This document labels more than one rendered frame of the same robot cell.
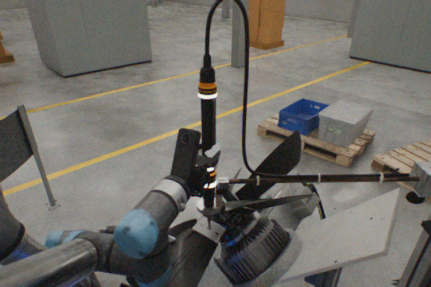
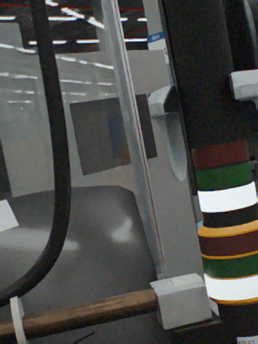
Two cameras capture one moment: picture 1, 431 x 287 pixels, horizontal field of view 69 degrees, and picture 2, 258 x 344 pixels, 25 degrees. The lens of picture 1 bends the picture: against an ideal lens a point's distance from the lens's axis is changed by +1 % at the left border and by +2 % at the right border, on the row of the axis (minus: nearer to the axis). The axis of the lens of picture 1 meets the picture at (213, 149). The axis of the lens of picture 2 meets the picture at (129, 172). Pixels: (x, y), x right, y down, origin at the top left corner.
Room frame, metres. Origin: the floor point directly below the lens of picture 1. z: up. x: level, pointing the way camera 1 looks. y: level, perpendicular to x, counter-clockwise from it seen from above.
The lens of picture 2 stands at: (1.03, -0.07, 1.47)
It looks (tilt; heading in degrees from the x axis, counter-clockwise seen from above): 4 degrees down; 175
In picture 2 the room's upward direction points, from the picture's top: 11 degrees counter-clockwise
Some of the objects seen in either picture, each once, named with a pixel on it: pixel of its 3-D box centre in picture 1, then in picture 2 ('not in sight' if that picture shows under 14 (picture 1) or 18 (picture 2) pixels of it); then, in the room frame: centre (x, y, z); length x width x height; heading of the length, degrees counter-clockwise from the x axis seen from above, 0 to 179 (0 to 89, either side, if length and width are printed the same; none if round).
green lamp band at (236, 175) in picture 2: not in sight; (223, 174); (0.69, 0.01, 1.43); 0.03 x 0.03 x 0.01
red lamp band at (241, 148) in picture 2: not in sight; (219, 153); (0.69, 0.01, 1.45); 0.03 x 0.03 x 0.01
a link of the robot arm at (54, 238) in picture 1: (68, 244); not in sight; (0.65, 0.43, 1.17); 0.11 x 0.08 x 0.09; 93
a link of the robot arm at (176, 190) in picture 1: (169, 198); not in sight; (0.50, 0.09, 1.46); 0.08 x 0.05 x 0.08; 66
